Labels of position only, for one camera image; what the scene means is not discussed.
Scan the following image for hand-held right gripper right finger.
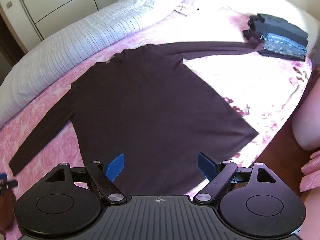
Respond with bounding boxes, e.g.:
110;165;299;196
193;152;277;204

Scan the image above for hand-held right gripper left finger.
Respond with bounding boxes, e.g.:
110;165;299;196
44;153;126;204

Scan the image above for dark brown sweater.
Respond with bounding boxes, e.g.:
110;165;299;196
9;42;260;197

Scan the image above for pink rose blanket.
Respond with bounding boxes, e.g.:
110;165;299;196
0;0;313;240

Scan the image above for pink curtain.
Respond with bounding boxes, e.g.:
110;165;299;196
292;67;320;240

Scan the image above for grey striped duvet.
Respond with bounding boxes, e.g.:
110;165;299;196
0;0;181;128

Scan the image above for grey folded jeans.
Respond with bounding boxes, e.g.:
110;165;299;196
262;41;307;56

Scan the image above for blue folded jeans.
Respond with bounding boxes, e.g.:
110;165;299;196
260;32;307;49

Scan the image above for dark grey folded garment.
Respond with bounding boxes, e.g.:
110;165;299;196
249;13;308;40

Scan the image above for white wardrobe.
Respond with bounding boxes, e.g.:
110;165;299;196
0;0;140;53

